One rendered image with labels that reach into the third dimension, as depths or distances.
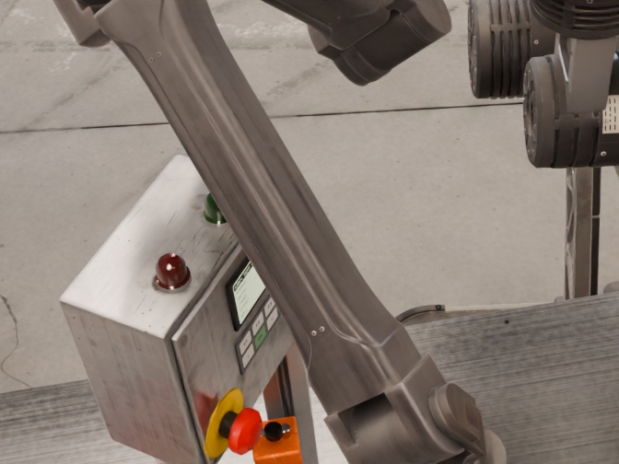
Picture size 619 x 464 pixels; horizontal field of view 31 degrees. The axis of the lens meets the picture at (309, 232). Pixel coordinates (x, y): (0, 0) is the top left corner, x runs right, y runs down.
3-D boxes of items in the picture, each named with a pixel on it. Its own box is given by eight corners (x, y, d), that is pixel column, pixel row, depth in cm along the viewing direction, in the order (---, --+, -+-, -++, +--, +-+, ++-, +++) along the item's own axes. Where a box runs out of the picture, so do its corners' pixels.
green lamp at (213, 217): (198, 223, 86) (193, 202, 85) (215, 200, 88) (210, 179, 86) (227, 232, 86) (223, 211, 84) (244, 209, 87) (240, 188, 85)
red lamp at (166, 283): (149, 287, 82) (144, 266, 81) (168, 262, 84) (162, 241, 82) (180, 297, 81) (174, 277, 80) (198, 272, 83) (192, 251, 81)
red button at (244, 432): (209, 428, 89) (242, 441, 88) (232, 391, 91) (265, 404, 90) (216, 454, 92) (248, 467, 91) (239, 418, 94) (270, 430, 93)
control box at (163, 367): (109, 441, 96) (54, 299, 82) (208, 298, 106) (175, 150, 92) (211, 483, 93) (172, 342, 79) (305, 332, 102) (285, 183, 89)
